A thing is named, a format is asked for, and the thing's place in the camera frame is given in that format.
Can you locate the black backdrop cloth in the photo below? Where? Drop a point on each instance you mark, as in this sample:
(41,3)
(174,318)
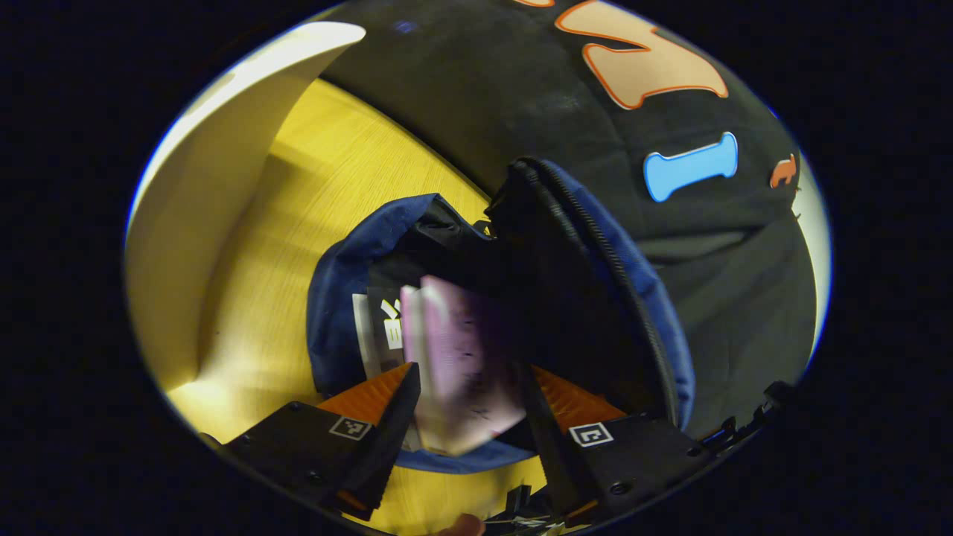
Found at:
(484,97)

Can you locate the pink book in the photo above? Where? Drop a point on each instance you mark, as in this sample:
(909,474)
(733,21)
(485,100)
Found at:
(461,365)

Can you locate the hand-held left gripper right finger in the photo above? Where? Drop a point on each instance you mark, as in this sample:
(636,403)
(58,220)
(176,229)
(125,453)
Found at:
(555,454)

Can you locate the white bookshelf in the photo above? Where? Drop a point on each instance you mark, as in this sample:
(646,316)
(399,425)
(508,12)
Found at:
(201,208)

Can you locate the blue schoolbag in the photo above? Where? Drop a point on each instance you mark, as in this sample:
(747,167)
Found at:
(640,283)

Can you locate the black cover book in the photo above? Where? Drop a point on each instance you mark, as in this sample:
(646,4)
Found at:
(380,335)

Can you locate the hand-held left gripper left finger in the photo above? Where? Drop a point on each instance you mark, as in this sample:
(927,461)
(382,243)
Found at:
(387,439)

